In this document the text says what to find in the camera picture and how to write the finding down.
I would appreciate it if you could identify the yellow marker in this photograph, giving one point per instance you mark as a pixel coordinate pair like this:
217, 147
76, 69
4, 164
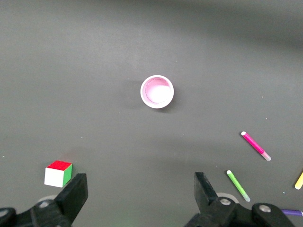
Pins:
299, 181

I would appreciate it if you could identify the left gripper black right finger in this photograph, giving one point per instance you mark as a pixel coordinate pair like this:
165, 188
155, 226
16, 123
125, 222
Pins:
203, 189

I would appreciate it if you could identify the pink plastic cup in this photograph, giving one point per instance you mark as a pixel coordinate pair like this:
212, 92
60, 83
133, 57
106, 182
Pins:
157, 91

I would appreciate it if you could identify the rubik's cube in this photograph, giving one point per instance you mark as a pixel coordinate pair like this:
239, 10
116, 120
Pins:
57, 174

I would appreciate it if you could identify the pink marker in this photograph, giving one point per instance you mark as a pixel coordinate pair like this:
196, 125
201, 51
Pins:
255, 145

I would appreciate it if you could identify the purple marker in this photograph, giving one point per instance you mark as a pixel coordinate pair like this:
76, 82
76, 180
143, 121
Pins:
292, 212

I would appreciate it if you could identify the green marker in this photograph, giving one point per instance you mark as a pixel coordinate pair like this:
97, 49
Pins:
237, 185

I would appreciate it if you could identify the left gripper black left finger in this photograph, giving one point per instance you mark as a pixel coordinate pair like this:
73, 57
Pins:
75, 191

